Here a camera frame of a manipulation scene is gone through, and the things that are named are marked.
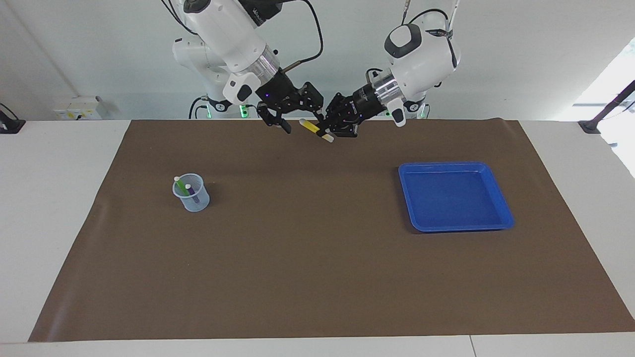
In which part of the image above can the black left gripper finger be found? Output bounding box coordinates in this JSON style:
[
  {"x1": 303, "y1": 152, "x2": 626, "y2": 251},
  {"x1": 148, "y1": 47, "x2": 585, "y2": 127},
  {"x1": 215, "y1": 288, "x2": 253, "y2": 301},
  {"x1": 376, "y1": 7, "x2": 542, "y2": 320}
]
[
  {"x1": 317, "y1": 118, "x2": 359, "y2": 138},
  {"x1": 325, "y1": 93, "x2": 354, "y2": 119}
]

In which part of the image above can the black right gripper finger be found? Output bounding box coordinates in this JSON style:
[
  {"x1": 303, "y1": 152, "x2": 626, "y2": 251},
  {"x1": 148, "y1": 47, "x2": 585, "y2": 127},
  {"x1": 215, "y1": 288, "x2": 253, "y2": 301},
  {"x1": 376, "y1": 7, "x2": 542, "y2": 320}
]
[
  {"x1": 298, "y1": 82, "x2": 325, "y2": 124},
  {"x1": 256, "y1": 104, "x2": 292, "y2": 134}
]

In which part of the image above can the yellow marker pen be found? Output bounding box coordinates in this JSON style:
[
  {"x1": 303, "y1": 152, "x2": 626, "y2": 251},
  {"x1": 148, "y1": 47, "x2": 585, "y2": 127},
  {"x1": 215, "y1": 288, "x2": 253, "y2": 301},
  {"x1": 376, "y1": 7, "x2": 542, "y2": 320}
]
[{"x1": 299, "y1": 118, "x2": 335, "y2": 143}]

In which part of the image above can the translucent plastic cup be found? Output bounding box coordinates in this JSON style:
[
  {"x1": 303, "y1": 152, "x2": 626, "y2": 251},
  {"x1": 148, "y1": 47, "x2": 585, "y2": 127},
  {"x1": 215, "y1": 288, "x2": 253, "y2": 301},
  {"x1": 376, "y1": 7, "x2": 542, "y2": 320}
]
[{"x1": 172, "y1": 173, "x2": 210, "y2": 213}]

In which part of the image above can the brown table mat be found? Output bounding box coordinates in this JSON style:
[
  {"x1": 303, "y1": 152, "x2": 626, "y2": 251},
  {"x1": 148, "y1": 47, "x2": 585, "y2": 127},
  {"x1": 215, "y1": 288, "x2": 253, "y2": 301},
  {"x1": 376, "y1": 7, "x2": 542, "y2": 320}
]
[{"x1": 28, "y1": 118, "x2": 635, "y2": 343}]

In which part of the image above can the blue plastic tray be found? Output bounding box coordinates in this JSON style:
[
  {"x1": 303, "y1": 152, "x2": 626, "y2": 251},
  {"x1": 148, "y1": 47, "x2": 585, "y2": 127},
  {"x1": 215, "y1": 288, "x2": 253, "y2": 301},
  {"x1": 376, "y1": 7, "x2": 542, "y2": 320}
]
[{"x1": 398, "y1": 161, "x2": 514, "y2": 233}]

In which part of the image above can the black angled stand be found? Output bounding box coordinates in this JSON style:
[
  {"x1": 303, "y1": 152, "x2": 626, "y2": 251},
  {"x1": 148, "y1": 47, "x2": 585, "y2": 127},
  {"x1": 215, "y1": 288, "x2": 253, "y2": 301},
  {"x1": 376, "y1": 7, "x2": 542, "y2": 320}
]
[{"x1": 578, "y1": 79, "x2": 635, "y2": 134}]

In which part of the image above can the black table clamp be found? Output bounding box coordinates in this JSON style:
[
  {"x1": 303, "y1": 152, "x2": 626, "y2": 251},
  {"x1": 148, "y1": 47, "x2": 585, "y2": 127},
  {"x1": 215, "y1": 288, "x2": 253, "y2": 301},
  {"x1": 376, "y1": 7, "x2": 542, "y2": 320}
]
[{"x1": 0, "y1": 103, "x2": 26, "y2": 134}]

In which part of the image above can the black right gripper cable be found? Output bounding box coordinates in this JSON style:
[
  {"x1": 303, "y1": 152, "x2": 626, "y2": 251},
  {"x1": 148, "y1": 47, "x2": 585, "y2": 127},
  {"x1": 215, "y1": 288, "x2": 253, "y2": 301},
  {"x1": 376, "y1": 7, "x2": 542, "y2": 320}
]
[{"x1": 280, "y1": 0, "x2": 324, "y2": 74}]

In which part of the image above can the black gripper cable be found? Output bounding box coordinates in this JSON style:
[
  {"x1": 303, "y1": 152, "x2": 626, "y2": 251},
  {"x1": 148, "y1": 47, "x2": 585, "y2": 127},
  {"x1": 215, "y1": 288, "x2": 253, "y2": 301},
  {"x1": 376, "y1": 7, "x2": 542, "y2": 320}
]
[
  {"x1": 280, "y1": 0, "x2": 324, "y2": 74},
  {"x1": 366, "y1": 0, "x2": 462, "y2": 87}
]

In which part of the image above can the black right base cable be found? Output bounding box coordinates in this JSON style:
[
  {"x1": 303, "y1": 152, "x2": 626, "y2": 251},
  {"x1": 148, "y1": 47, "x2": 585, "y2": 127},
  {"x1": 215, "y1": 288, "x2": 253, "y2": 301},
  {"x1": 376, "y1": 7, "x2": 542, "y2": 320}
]
[{"x1": 189, "y1": 96, "x2": 211, "y2": 119}]

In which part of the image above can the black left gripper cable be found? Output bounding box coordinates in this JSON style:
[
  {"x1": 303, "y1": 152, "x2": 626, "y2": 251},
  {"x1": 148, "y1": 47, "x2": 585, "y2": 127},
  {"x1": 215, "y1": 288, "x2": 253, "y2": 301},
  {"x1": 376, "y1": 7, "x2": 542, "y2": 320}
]
[{"x1": 366, "y1": 0, "x2": 462, "y2": 87}]

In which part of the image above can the white wall socket box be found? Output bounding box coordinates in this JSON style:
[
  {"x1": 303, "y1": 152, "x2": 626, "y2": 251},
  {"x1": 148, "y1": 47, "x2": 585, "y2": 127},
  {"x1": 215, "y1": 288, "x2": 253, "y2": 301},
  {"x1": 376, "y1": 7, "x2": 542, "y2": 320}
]
[{"x1": 54, "y1": 96, "x2": 103, "y2": 121}]

